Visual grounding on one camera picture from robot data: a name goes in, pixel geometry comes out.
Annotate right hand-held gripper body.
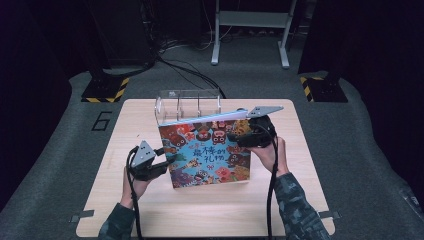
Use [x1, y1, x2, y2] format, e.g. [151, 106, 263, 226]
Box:
[235, 105, 285, 149]

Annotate white metal stand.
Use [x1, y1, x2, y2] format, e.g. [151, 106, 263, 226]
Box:
[210, 0, 298, 70]

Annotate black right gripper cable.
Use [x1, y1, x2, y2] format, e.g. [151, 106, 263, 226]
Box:
[253, 122, 280, 240]

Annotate grey tape strip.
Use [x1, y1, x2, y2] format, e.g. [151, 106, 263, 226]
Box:
[69, 209, 96, 224]
[318, 210, 342, 220]

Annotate person's left hand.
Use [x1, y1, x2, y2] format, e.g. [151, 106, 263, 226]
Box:
[119, 165, 152, 210]

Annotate person's right hand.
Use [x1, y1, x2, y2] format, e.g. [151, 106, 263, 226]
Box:
[249, 135, 290, 178]

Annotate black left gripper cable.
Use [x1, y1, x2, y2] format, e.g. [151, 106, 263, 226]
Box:
[125, 145, 145, 240]

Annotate colourful picture book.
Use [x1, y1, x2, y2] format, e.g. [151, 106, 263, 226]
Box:
[157, 109, 252, 190]

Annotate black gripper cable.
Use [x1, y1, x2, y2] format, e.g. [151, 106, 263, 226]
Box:
[125, 145, 145, 240]
[253, 122, 280, 240]

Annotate black yellow-striped stand base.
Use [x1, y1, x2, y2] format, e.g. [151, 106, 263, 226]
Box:
[80, 68, 130, 104]
[299, 71, 349, 103]

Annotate clear acrylic book rack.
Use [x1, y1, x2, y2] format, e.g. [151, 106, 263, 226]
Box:
[154, 88, 222, 127]

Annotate bundle of black floor cables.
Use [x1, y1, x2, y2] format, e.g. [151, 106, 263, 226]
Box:
[99, 0, 228, 100]

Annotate dark cabinet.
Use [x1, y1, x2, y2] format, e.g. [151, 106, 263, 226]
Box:
[84, 0, 156, 67]

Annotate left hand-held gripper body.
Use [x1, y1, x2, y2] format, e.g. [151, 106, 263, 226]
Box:
[127, 140, 168, 182]

